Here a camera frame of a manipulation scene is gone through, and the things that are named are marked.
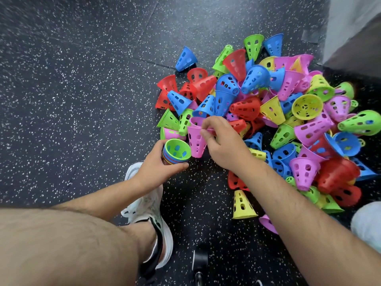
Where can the white left sports shoe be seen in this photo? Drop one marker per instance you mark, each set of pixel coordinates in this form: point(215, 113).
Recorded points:
point(145, 205)

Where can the person's right forearm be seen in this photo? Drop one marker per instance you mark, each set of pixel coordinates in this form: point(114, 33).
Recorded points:
point(306, 232)

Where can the person's left thumb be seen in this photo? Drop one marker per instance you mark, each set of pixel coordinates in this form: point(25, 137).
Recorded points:
point(176, 169)

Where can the person's left hand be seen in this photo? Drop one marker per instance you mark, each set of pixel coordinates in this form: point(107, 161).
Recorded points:
point(150, 172)

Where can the person's right thumb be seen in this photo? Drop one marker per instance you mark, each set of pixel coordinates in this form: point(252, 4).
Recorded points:
point(207, 139)

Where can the person's right hand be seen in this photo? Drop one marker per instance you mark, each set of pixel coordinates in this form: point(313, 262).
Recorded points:
point(229, 148)

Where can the pink perforated cone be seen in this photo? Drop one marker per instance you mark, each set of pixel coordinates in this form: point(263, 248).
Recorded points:
point(196, 141)

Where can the white right sports shoe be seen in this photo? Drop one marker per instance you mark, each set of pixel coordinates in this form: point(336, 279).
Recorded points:
point(367, 226)

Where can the small black object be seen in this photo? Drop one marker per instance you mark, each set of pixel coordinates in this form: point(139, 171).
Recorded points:
point(200, 260)

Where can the person's left leg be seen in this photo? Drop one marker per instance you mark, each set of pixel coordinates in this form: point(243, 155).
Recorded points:
point(65, 250)

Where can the nested stack of cones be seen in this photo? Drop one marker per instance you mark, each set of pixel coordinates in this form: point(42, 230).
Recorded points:
point(177, 150)

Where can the person's left forearm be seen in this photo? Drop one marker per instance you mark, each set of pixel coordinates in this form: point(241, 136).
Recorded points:
point(98, 196)

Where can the pile of colourful plastic cones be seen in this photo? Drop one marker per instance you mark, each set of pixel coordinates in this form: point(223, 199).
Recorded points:
point(297, 116)

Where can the white sports shoe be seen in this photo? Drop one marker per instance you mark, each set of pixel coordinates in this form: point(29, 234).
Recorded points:
point(367, 226)
point(145, 205)

